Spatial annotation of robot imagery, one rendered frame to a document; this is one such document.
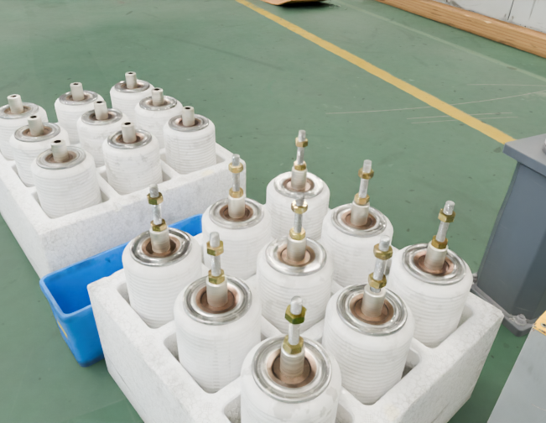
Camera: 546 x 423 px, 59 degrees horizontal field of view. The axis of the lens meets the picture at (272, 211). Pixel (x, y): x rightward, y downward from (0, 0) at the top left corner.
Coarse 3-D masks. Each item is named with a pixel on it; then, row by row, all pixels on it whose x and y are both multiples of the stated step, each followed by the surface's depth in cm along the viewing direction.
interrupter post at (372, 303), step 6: (366, 288) 51; (384, 288) 51; (366, 294) 51; (372, 294) 50; (378, 294) 50; (384, 294) 50; (366, 300) 51; (372, 300) 50; (378, 300) 50; (366, 306) 51; (372, 306) 51; (378, 306) 51; (366, 312) 52; (372, 312) 51; (378, 312) 51
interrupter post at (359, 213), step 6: (354, 204) 64; (366, 204) 64; (354, 210) 65; (360, 210) 64; (366, 210) 64; (354, 216) 65; (360, 216) 64; (366, 216) 65; (354, 222) 65; (360, 222) 65; (366, 222) 66
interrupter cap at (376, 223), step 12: (348, 204) 69; (336, 216) 67; (348, 216) 67; (372, 216) 67; (384, 216) 67; (336, 228) 64; (348, 228) 64; (360, 228) 64; (372, 228) 64; (384, 228) 64
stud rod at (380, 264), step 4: (384, 236) 47; (388, 236) 47; (380, 240) 47; (384, 240) 47; (388, 240) 47; (380, 244) 47; (384, 244) 47; (388, 244) 47; (380, 248) 47; (384, 248) 47; (376, 260) 49; (380, 260) 48; (384, 260) 48; (376, 264) 49; (380, 264) 48; (384, 264) 48; (376, 268) 49; (380, 268) 49; (384, 268) 49; (376, 272) 49; (380, 272) 49; (376, 276) 49; (380, 276) 49; (372, 288) 50; (376, 292) 50
